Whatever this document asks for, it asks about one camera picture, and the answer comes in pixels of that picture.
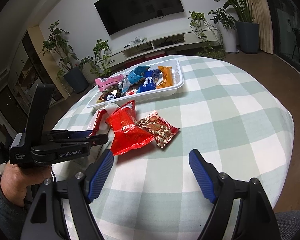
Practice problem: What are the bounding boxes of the white red snack packet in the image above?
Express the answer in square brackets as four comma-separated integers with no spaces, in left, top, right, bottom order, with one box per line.
[87,103,119,136]

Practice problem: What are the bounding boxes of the black cookie snack packet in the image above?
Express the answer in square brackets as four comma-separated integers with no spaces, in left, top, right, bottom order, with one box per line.
[97,86,122,103]

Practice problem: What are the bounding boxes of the pink cartoon snack packet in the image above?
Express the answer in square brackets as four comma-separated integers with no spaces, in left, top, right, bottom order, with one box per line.
[95,74,125,92]

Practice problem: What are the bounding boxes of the dark blue snack packet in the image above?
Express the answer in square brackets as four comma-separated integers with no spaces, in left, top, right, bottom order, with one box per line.
[137,69,161,93]

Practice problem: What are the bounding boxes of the light blue snack packet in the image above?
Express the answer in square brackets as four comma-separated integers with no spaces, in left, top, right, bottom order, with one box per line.
[122,66,150,93]

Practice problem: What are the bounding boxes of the orange snack bar packet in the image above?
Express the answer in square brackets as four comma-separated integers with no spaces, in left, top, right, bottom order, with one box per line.
[157,66,173,89]

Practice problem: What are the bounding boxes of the left grey sleeve forearm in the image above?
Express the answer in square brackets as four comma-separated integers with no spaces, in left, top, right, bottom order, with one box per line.
[0,175,29,239]

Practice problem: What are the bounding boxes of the left hand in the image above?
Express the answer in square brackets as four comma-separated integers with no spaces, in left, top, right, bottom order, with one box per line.
[0,162,52,207]

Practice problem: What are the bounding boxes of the shiny red snack packet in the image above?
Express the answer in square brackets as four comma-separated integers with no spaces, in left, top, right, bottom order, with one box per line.
[106,100,155,156]

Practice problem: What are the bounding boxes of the left tall plant dark pot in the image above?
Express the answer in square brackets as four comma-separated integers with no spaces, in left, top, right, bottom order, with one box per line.
[42,20,89,94]

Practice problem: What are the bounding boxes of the checkered green white tablecloth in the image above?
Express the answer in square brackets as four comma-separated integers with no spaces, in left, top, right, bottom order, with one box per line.
[51,55,295,240]

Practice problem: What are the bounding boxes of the red nut snack packet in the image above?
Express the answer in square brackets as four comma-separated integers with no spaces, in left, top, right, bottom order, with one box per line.
[136,111,180,148]

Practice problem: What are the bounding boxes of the wooden shelf cabinet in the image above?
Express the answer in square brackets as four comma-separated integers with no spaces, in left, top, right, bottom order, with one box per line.
[0,25,69,137]

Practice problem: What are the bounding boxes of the left plant white pot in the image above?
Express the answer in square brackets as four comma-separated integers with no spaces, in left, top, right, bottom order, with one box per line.
[78,39,111,78]

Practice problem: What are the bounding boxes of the red storage box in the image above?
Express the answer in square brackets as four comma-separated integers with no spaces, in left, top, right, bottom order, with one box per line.
[125,56,146,68]
[145,51,166,61]

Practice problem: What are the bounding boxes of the white plastic tray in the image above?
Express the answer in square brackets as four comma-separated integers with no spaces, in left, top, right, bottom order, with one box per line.
[87,59,184,109]

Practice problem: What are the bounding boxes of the trailing vine plant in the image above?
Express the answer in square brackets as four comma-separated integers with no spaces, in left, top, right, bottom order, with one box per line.
[189,11,225,60]

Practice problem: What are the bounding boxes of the white tv cabinet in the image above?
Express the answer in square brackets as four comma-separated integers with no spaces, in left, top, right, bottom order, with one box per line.
[99,28,220,67]

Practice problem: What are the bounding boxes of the large plant dark pot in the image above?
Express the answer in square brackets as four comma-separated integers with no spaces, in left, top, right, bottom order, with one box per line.
[214,0,259,54]

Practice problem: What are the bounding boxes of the plant in white pot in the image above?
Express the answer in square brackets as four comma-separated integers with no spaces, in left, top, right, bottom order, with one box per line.
[208,8,239,54]

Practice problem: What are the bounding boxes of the beige curtain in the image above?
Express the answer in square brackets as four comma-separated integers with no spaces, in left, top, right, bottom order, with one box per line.
[248,0,274,54]

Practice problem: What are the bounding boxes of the cables on cabinet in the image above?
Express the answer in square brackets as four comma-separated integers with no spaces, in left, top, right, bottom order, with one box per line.
[123,36,148,48]

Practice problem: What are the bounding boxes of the black wall television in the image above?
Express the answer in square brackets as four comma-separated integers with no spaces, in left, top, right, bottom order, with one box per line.
[94,0,184,35]

